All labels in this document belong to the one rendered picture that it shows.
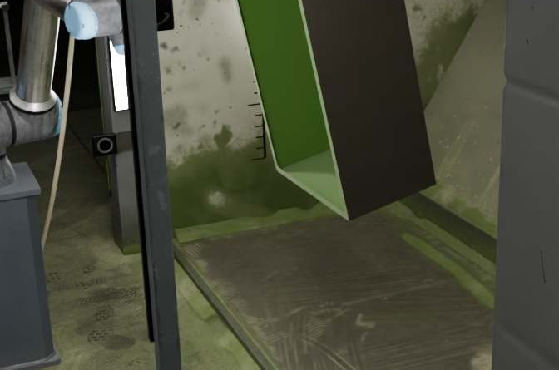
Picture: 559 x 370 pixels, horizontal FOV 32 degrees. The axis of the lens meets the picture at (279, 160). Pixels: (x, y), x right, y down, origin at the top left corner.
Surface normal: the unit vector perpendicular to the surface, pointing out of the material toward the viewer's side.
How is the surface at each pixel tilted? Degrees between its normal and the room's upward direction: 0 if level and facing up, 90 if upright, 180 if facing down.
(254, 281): 0
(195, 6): 90
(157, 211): 90
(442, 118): 57
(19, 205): 90
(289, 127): 90
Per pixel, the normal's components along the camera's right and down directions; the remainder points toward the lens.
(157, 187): 0.38, 0.28
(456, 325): -0.04, -0.95
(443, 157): -0.80, -0.39
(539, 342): -0.93, 0.15
